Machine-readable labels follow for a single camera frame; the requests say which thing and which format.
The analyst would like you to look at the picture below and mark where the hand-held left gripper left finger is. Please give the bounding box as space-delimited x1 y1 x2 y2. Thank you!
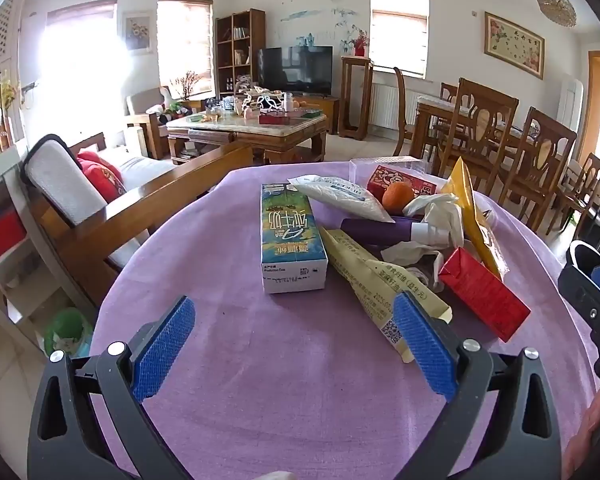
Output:
27 296 197 480

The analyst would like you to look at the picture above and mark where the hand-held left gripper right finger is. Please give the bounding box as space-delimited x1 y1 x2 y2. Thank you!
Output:
392 291 563 480

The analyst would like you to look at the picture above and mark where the red carton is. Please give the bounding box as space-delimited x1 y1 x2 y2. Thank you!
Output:
437 246 532 343

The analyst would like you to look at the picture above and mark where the beige paper wrapper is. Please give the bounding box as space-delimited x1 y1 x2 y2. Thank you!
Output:
319 228 453 363

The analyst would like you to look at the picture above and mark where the person's right hand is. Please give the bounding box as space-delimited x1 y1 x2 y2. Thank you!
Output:
562 385 600 480

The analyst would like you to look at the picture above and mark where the green bucket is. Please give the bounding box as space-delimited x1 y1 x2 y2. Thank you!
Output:
44 307 93 358

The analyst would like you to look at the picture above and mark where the wooden dining chair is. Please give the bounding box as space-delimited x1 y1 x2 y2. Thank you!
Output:
394 66 421 157
497 106 577 218
435 77 520 191
550 152 600 236

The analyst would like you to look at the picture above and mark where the purple tablecloth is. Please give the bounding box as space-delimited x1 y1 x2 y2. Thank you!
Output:
91 161 600 480

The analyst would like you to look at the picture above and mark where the purple tube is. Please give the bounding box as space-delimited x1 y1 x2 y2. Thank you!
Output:
340 216 451 248

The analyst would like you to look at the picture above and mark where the crumpled white tissue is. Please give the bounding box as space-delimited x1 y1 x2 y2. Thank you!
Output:
380 192 466 291

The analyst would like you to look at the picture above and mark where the wooden sofa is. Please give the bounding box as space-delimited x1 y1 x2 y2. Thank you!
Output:
20 132 253 291

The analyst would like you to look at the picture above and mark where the yellow foil packet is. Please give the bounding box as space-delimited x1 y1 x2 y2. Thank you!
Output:
440 156 511 281

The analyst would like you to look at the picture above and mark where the orange fruit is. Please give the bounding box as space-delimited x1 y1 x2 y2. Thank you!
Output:
382 181 415 213

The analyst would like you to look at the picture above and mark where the red printed box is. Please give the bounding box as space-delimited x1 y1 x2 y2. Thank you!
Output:
366 165 438 201

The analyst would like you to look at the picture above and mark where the blue green milk carton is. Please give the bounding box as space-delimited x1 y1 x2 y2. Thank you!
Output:
259 182 329 295

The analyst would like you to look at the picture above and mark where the white shelf unit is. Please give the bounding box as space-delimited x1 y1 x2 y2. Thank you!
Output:
0 145 98 361

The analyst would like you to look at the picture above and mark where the white plastic packet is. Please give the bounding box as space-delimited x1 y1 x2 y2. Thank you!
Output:
286 174 396 223

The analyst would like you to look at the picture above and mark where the red pillow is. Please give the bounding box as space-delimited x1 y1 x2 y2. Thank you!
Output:
77 150 127 203

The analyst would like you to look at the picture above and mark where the white standing air conditioner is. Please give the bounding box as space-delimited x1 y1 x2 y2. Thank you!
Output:
557 77 586 131

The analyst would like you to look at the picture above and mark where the white sofa cushion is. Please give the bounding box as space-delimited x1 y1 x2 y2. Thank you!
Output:
27 139 108 226

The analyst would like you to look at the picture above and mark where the red storage box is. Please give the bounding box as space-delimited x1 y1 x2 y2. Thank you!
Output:
0 210 28 266

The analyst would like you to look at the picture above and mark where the wooden coffee table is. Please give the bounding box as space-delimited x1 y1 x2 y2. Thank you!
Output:
166 110 328 166

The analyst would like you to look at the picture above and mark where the wooden dining table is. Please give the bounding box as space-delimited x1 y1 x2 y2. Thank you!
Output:
414 96 531 161

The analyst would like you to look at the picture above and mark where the white radiator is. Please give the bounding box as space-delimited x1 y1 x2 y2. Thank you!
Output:
370 82 448 128

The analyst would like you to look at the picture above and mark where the wooden armchair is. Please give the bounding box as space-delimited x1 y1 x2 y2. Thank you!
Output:
125 86 181 161

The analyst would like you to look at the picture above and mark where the tall wooden plant stand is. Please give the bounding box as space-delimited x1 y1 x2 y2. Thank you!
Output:
341 56 374 141

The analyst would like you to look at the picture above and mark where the wooden television stand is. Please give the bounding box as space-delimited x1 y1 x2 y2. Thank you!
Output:
290 94 341 135

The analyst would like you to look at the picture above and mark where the framed floral picture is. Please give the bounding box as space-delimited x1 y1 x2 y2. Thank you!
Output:
484 11 546 80

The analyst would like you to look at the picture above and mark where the vase with blossom branches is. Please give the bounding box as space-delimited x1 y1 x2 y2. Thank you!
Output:
172 71 201 101

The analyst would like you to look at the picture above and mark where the window with roller blind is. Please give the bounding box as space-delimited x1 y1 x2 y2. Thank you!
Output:
370 0 429 81
37 0 131 126
157 0 215 100

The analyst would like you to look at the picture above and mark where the flat screen television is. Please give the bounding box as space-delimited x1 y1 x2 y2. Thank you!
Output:
257 46 333 97

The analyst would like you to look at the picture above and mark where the plant in red vase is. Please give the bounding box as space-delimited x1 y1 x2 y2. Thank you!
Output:
337 22 370 57

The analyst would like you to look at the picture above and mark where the wooden bookshelf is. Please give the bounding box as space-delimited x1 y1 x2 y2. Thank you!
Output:
215 8 266 101

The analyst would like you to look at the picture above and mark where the sunflower painting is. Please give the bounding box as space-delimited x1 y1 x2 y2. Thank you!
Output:
122 10 156 56

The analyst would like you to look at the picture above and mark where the wooden door frame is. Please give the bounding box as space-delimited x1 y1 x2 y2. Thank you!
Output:
577 50 600 161

